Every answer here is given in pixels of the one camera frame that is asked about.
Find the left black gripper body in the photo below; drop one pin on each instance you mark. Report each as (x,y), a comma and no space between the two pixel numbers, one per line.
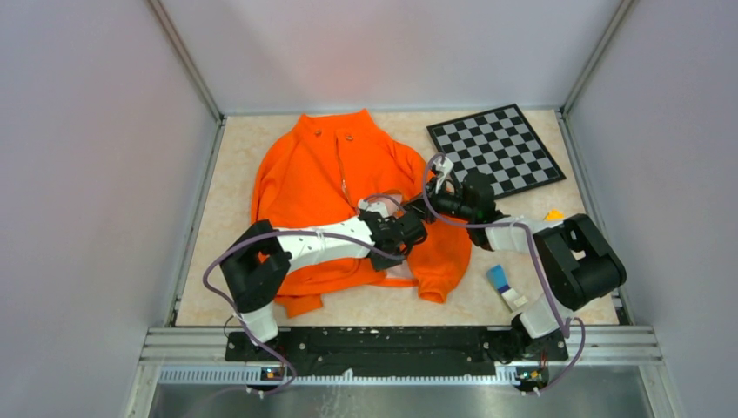
(379,264)

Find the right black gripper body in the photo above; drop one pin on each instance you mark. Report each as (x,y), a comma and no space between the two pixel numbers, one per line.
(450,204)

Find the orange zip-up jacket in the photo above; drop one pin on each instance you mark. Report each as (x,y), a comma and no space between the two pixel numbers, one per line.
(316,174)

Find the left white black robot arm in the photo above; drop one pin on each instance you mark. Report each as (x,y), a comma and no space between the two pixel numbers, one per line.
(256,265)

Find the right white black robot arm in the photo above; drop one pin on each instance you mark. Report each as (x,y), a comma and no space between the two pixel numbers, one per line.
(573,261)

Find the black and grey checkerboard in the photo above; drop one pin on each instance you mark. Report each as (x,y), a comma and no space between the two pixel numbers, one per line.
(503,145)

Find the blue and white box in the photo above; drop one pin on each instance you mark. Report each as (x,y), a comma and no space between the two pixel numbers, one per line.
(498,279)

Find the yellow red toy blocks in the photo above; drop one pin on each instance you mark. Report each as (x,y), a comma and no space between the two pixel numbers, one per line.
(554,215)

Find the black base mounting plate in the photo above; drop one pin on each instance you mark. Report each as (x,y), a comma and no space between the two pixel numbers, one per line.
(398,351)

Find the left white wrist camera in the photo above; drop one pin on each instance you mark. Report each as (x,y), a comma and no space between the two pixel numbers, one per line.
(381,206)

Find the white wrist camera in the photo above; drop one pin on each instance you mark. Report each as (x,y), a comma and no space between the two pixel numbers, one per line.
(442,167)
(381,206)

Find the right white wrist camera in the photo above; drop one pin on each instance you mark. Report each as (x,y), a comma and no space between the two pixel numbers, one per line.
(442,167)

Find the aluminium frame rail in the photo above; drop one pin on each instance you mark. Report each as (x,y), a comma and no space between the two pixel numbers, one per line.
(611,371)

